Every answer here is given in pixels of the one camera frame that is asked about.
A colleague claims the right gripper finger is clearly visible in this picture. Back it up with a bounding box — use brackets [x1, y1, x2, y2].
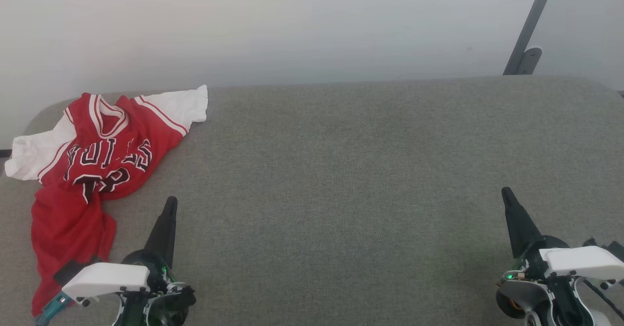
[501, 187, 543, 259]

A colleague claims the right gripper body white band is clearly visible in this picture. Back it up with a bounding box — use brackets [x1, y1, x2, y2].
[498, 236, 624, 283]

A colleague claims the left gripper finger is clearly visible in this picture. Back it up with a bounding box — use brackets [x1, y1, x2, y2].
[144, 197, 179, 268]

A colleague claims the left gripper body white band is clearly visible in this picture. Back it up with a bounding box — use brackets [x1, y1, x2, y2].
[62, 249, 196, 308]

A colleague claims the red Bulls 23 jersey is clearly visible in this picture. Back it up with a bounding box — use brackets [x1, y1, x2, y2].
[4, 85, 209, 317]

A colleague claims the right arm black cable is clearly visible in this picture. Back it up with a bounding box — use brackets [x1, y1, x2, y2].
[578, 277, 624, 323]

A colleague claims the grey metal bracket pole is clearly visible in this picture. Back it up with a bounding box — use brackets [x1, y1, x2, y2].
[502, 0, 560, 76]

